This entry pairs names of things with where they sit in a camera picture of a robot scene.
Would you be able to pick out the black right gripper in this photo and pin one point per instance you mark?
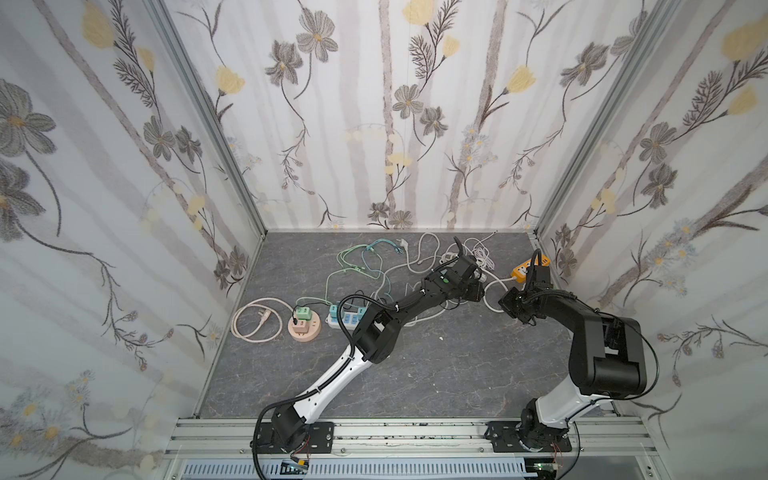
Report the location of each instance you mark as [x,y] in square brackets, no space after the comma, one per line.
[539,279]

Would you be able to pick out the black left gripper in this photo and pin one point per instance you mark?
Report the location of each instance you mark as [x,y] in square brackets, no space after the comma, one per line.
[466,267]

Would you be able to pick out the orange power strip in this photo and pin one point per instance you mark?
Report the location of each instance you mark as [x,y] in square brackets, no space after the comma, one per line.
[519,273]

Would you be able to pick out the white blue power strip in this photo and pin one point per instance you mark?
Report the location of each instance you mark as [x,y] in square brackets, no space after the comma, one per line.
[349,320]

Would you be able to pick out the round pink power socket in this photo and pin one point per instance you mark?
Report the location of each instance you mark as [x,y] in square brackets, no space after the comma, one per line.
[304,331]

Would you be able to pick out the green USB charger plug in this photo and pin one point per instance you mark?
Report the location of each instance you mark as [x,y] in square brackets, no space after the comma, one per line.
[303,313]

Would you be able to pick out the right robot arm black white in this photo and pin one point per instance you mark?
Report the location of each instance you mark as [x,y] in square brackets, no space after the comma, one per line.
[606,358]

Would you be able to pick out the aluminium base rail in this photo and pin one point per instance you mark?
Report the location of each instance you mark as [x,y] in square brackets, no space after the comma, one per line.
[595,448]

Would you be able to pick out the white slotted cable duct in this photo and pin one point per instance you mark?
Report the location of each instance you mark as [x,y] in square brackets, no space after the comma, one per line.
[372,468]

